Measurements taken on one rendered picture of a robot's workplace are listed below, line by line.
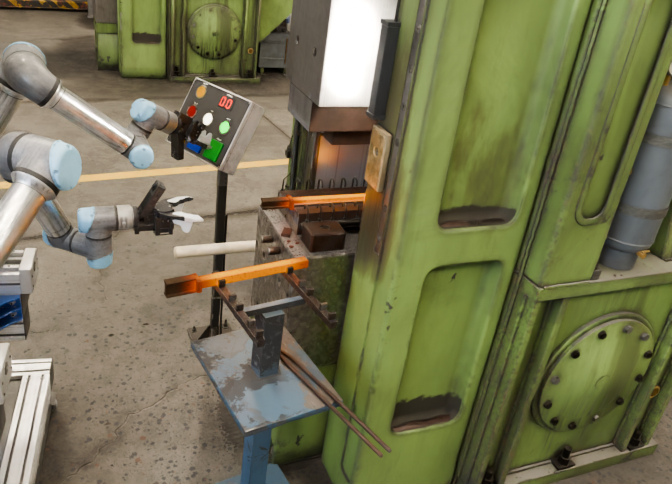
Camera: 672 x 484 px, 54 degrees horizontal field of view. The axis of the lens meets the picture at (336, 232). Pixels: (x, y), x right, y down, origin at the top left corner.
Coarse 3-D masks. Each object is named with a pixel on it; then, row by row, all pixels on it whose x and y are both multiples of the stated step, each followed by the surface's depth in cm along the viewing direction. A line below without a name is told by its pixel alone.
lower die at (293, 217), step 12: (288, 192) 226; (300, 192) 228; (312, 192) 227; (324, 192) 228; (336, 192) 229; (348, 192) 231; (360, 192) 232; (300, 204) 215; (312, 204) 216; (324, 204) 218; (336, 204) 220; (348, 204) 221; (360, 204) 223; (288, 216) 220; (300, 216) 211; (312, 216) 213; (324, 216) 215; (336, 216) 216; (348, 216) 218; (360, 216) 220; (348, 228) 221
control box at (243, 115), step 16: (192, 96) 256; (208, 96) 252; (224, 96) 247; (240, 96) 243; (208, 112) 250; (224, 112) 245; (240, 112) 241; (256, 112) 243; (208, 128) 248; (240, 128) 240; (224, 144) 244; (240, 144) 243; (208, 160) 245; (224, 160) 241
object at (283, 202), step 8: (264, 200) 211; (272, 200) 212; (280, 200) 213; (288, 200) 214; (296, 200) 215; (304, 200) 216; (312, 200) 217; (320, 200) 218; (328, 200) 220; (336, 200) 221; (344, 200) 222; (264, 208) 212; (272, 208) 213; (280, 208) 214
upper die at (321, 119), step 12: (300, 96) 201; (288, 108) 212; (300, 108) 202; (312, 108) 194; (324, 108) 196; (336, 108) 197; (348, 108) 199; (360, 108) 200; (300, 120) 203; (312, 120) 196; (324, 120) 197; (336, 120) 199; (348, 120) 201; (360, 120) 202; (372, 120) 204
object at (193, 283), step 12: (264, 264) 188; (276, 264) 188; (288, 264) 189; (300, 264) 191; (180, 276) 174; (192, 276) 175; (204, 276) 178; (216, 276) 179; (228, 276) 180; (240, 276) 182; (252, 276) 184; (168, 288) 172; (180, 288) 174; (192, 288) 176
